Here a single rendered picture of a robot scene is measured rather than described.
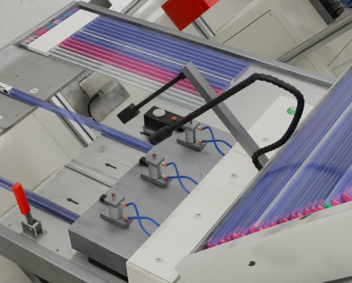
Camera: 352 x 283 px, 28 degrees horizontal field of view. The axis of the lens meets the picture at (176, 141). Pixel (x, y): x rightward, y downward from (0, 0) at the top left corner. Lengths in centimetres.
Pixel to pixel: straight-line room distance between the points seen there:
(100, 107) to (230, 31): 56
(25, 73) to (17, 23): 102
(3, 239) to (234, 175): 40
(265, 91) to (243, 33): 111
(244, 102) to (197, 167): 29
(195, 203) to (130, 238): 12
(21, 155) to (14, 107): 92
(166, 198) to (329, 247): 49
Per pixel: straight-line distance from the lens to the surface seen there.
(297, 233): 74
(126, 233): 112
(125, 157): 134
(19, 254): 123
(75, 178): 132
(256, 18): 253
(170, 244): 107
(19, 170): 241
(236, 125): 110
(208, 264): 86
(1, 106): 153
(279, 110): 131
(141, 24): 173
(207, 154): 125
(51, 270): 118
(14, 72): 164
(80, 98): 260
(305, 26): 251
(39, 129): 249
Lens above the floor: 214
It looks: 51 degrees down
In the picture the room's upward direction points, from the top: 60 degrees clockwise
